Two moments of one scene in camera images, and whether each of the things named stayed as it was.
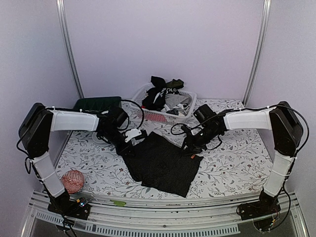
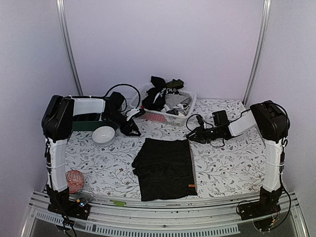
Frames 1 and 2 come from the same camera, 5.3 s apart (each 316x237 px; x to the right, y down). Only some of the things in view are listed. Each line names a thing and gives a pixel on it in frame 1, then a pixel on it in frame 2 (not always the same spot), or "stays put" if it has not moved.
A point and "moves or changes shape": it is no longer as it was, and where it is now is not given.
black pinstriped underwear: (159, 163) moves or changes shape
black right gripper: (192, 145) → (199, 132)
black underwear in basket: (154, 98) stays put
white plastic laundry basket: (159, 115) stays put
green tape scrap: (118, 203) stays put
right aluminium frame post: (258, 53) stays put
